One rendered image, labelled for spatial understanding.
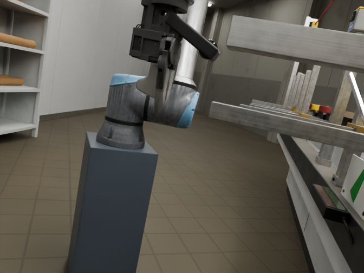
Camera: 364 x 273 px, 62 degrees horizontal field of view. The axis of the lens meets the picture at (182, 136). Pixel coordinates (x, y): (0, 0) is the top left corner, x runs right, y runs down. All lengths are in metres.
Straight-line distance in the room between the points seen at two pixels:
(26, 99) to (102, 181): 2.52
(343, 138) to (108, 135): 0.83
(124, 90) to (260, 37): 0.85
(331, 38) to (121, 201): 0.99
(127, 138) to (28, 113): 2.50
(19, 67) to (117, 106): 2.54
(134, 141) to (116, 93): 0.19
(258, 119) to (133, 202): 0.74
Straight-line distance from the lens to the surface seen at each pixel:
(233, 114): 0.57
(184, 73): 1.14
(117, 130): 1.14
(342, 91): 1.14
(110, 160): 1.12
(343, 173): 0.90
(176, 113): 1.10
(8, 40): 3.07
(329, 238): 0.93
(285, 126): 0.57
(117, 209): 1.20
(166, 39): 0.58
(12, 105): 3.68
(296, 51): 0.32
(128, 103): 1.13
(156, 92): 0.59
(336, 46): 0.33
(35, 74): 3.50
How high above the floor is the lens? 0.89
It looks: 10 degrees down
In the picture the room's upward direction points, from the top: 12 degrees clockwise
